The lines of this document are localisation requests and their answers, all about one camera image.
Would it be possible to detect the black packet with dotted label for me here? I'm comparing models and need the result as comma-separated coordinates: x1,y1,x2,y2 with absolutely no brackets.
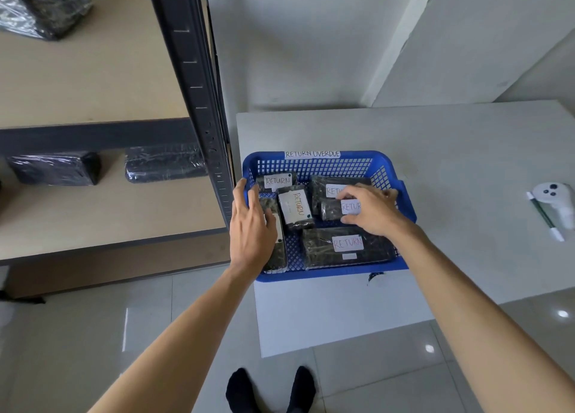
255,170,299,194

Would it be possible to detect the person's black sock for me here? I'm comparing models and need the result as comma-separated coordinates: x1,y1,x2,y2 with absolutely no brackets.
226,368,262,413
287,365,317,413

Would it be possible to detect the white paper basket label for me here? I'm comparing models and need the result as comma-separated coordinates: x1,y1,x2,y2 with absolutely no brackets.
284,150,341,160

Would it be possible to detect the person's left hand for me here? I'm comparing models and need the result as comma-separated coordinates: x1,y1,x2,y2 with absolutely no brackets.
229,178,279,271

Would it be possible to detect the wide black labelled wrapped packet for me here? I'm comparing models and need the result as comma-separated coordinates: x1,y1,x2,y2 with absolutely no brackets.
310,175,373,216

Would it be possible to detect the black plastic-wrapped block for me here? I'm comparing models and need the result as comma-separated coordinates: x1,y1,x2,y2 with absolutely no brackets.
124,145,208,185
6,152,102,187

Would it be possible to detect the narrow black wrapped packet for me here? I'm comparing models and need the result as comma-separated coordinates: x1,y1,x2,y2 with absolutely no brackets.
260,194,288,274

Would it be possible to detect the person's left black sock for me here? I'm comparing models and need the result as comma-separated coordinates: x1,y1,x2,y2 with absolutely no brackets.
226,368,262,413

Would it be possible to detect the black packet with upright label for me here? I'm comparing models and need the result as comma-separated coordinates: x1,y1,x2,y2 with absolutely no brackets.
277,185,316,232

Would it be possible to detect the beige shelf board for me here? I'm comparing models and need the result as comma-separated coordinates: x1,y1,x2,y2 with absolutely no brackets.
0,156,228,261
0,0,190,131

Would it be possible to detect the bulky black plastic-wrapped bundle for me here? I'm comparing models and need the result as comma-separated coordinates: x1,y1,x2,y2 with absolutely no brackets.
0,0,93,41

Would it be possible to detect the long flat black wrapped packet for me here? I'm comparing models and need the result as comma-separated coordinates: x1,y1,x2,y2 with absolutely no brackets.
301,228,399,270

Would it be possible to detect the person's right forearm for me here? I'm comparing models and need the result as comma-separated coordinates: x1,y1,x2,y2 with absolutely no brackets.
390,222,575,413

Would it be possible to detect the green marker pen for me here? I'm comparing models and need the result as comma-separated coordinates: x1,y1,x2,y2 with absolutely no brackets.
526,192,565,243

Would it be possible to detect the black metal shelving frame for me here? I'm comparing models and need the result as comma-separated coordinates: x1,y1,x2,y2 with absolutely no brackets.
0,0,236,265

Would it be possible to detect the blue plastic mesh basket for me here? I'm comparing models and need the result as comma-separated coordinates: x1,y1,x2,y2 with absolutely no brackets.
242,150,418,284

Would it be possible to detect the white handheld controller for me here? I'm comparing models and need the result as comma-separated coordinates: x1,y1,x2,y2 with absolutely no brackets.
532,181,575,230

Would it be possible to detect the person's right black sock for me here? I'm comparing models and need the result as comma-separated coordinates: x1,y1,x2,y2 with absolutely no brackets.
287,365,317,413

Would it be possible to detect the small black labelled packet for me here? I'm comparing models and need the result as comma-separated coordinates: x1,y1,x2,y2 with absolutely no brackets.
321,199,363,222

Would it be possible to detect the person's right hand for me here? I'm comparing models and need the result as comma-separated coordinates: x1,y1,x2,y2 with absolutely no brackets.
335,184,417,239

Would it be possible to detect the person's left forearm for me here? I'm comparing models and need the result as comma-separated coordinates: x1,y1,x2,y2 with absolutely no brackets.
88,263,267,413

